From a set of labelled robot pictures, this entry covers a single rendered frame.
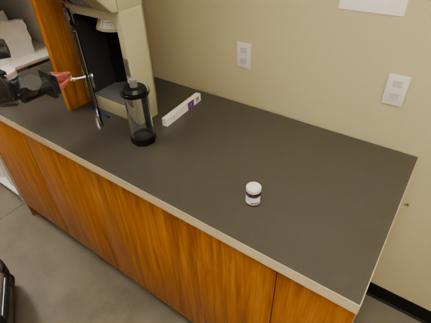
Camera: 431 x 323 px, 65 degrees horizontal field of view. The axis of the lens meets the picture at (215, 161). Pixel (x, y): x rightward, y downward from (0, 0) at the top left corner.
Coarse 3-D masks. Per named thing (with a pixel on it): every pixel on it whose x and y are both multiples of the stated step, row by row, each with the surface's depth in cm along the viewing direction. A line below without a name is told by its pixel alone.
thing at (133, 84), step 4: (132, 80) 122; (136, 80) 123; (128, 84) 127; (132, 84) 123; (136, 84) 124; (140, 84) 126; (124, 88) 124; (128, 88) 124; (132, 88) 124; (136, 88) 123; (140, 88) 123; (144, 88) 125; (124, 92) 123; (128, 92) 122; (132, 92) 122; (136, 92) 122; (140, 92) 123
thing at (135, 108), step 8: (128, 96) 122; (136, 96) 122; (128, 104) 125; (136, 104) 125; (144, 104) 126; (128, 112) 128; (136, 112) 127; (144, 112) 128; (128, 120) 132; (136, 120) 129; (144, 120) 130; (152, 120) 134; (136, 128) 131; (144, 128) 132; (152, 128) 135; (136, 136) 134; (144, 136) 134; (152, 136) 136
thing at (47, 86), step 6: (42, 72) 123; (48, 72) 121; (42, 78) 123; (48, 78) 123; (42, 84) 122; (48, 84) 123; (42, 90) 122; (48, 90) 124; (54, 90) 125; (54, 96) 128
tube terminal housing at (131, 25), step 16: (128, 0) 122; (96, 16) 128; (112, 16) 123; (128, 16) 124; (128, 32) 127; (144, 32) 133; (80, 48) 145; (128, 48) 129; (144, 48) 136; (128, 64) 132; (144, 64) 139; (128, 80) 137; (144, 80) 142; (96, 96) 158; (112, 112) 157
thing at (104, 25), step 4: (100, 20) 132; (104, 20) 131; (96, 24) 136; (100, 24) 133; (104, 24) 132; (108, 24) 131; (112, 24) 131; (96, 28) 135; (100, 28) 133; (104, 28) 132; (108, 28) 131; (112, 28) 131; (116, 28) 131; (108, 32) 132; (112, 32) 132
